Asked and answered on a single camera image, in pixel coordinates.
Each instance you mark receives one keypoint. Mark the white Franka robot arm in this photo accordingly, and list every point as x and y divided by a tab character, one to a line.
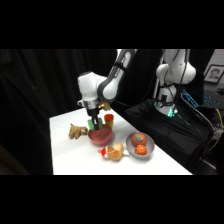
113	83

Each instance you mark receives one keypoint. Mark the pink bowl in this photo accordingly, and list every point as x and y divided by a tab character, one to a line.
101	136

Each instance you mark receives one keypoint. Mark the orange plush with teal mark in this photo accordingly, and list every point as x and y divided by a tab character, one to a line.
138	139

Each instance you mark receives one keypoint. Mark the orange plastic cup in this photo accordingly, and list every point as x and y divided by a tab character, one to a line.
109	120

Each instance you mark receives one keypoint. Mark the blue lit keyboard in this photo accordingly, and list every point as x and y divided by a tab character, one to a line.
206	99

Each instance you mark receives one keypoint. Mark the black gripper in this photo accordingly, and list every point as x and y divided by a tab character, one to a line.
94	113

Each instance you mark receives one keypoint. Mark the black curtain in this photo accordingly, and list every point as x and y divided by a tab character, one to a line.
40	86

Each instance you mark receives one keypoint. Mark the orange dotted plush toy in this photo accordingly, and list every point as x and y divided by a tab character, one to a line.
140	150

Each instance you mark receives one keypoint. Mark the gingerbread man plush toy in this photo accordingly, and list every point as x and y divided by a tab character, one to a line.
115	151

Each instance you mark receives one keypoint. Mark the tiger striped plush toy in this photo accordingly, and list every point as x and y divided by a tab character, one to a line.
77	131

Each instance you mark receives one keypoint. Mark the framed picture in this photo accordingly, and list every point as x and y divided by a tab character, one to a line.
214	74

